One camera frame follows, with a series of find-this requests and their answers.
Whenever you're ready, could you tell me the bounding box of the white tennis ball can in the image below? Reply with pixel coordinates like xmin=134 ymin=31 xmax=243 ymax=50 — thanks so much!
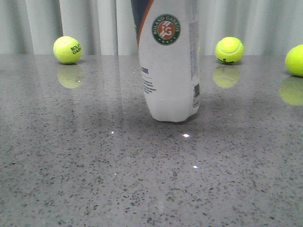
xmin=131 ymin=0 xmax=200 ymax=122

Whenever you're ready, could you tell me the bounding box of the yellow tennis ball right centre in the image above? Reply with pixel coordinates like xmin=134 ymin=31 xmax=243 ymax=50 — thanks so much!
xmin=215 ymin=37 xmax=245 ymax=64

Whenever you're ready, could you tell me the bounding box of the yellow tennis ball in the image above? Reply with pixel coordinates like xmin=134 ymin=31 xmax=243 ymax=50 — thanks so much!
xmin=53 ymin=36 xmax=82 ymax=64
xmin=285 ymin=44 xmax=303 ymax=77
xmin=215 ymin=37 xmax=245 ymax=64

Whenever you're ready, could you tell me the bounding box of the yellow tennis ball far left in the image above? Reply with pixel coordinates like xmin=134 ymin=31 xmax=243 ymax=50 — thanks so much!
xmin=53 ymin=36 xmax=82 ymax=64

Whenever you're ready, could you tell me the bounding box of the yellow tennis ball far right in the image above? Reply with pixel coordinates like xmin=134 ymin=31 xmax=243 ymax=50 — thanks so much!
xmin=285 ymin=44 xmax=303 ymax=77

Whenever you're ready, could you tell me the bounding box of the grey pleated curtain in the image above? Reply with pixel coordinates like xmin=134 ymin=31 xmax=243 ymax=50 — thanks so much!
xmin=0 ymin=0 xmax=303 ymax=55

